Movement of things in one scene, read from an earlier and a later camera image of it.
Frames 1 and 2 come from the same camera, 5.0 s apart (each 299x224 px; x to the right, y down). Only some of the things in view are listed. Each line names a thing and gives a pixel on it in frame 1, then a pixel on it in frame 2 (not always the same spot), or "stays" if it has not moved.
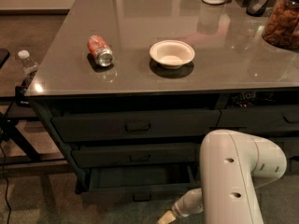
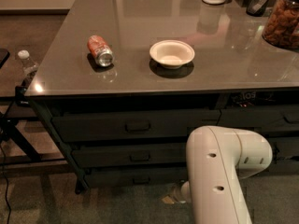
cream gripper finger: [166, 217] → [168, 201]
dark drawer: [136, 125] stays
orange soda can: [101, 49] stays
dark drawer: [136, 154] stays
